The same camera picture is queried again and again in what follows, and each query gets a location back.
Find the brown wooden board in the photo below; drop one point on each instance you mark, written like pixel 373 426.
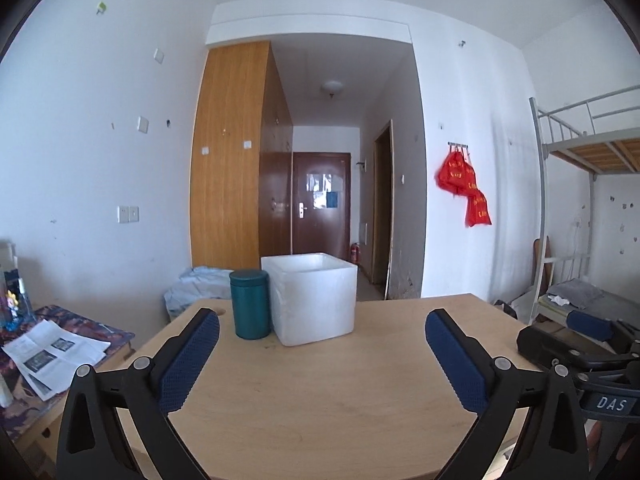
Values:
pixel 542 270

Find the metal wall hook rail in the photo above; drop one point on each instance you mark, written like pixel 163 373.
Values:
pixel 458 145

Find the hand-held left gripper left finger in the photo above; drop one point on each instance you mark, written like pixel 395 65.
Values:
pixel 187 355

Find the blue toy figurine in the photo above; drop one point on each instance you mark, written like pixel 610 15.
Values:
pixel 14 310

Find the newspaper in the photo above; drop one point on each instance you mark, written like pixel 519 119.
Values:
pixel 55 352

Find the metal bunk bed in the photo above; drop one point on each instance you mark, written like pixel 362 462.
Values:
pixel 585 152

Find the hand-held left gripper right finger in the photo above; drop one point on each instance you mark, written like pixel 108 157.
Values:
pixel 457 360

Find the dark patterned blanket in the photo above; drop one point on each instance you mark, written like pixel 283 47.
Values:
pixel 105 332

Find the white wall switch plate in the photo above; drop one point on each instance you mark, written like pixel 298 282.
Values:
pixel 143 125
pixel 159 56

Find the red fire extinguisher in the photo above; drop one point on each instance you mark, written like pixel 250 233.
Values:
pixel 355 252

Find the open wooden side door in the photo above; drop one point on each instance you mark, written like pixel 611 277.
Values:
pixel 384 210

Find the dark brown entrance door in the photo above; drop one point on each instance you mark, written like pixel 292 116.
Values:
pixel 320 210

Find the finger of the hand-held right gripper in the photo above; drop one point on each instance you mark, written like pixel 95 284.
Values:
pixel 545 347
pixel 590 324

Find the red fabric bag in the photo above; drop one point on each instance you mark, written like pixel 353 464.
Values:
pixel 449 175
pixel 470 180
pixel 479 209

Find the light blue bedding bundle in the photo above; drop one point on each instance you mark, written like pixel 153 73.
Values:
pixel 200 290

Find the grey pillow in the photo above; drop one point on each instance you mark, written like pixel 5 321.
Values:
pixel 575 294

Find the white foam box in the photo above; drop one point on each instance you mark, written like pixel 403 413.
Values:
pixel 312 305

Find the round ceiling lamp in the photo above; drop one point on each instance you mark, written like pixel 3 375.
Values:
pixel 333 87

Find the tall wooden wardrobe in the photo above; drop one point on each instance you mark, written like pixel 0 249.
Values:
pixel 232 160

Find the white double wall socket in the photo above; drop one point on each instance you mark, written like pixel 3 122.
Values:
pixel 128 214

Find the teal metal canister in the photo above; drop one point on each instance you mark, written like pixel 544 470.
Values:
pixel 250 305

